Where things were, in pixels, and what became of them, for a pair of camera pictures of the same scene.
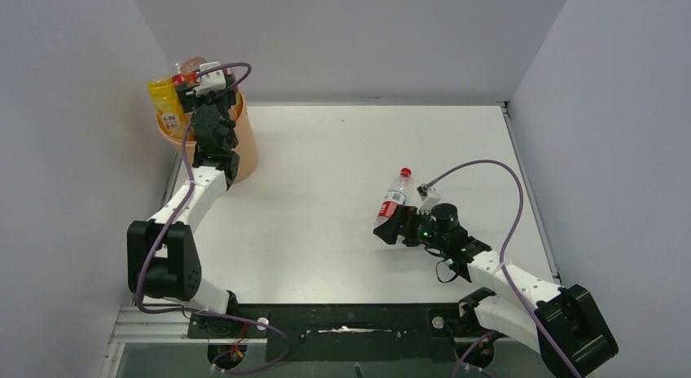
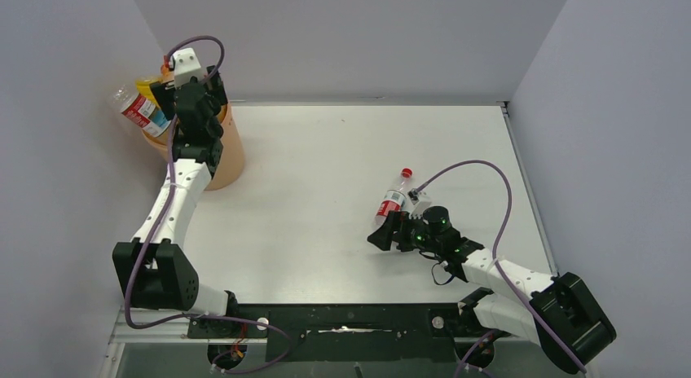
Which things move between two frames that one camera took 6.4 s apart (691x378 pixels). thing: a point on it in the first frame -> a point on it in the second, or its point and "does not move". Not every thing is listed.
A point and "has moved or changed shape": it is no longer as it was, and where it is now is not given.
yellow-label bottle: [168, 101] has moved or changed shape
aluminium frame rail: [133, 326] does not move
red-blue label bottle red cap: [394, 199] does not move
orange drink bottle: [189, 68] has moved or changed shape
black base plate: [345, 332] does not move
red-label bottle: [178, 79] has moved or changed shape
